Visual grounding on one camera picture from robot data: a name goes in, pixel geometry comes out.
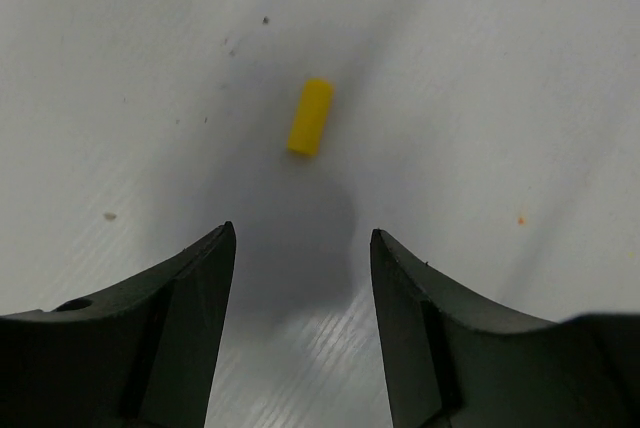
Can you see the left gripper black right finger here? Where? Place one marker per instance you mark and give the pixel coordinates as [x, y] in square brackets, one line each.
[453, 358]

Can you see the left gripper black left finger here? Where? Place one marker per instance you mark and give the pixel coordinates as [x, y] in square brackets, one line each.
[140, 353]

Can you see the yellow pen cap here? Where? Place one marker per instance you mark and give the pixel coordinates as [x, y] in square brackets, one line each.
[310, 118]

